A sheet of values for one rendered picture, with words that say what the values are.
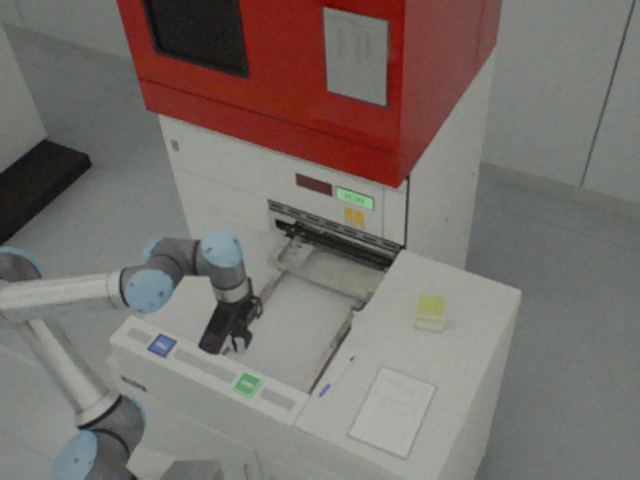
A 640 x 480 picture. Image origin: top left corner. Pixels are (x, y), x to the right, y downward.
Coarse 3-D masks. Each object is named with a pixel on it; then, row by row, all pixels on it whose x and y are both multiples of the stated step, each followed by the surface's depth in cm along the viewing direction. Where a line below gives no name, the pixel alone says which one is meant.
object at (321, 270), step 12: (288, 252) 216; (276, 264) 214; (288, 264) 213; (312, 264) 212; (324, 264) 212; (336, 264) 212; (300, 276) 212; (312, 276) 209; (324, 276) 209; (336, 276) 208; (348, 276) 208; (360, 276) 208; (372, 276) 208; (336, 288) 207; (348, 288) 205; (360, 288) 205
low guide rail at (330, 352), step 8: (360, 304) 205; (352, 312) 203; (344, 328) 199; (336, 336) 197; (344, 336) 199; (336, 344) 195; (328, 352) 194; (336, 352) 197; (320, 360) 192; (328, 360) 193; (320, 368) 190; (312, 376) 189; (320, 376) 191; (304, 384) 187; (312, 384) 187
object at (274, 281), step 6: (300, 246) 222; (282, 270) 215; (276, 276) 214; (282, 276) 216; (270, 282) 212; (276, 282) 213; (264, 288) 211; (270, 288) 211; (258, 294) 209; (264, 294) 209; (270, 294) 212; (264, 300) 210; (222, 348) 197; (228, 348) 199; (222, 354) 196
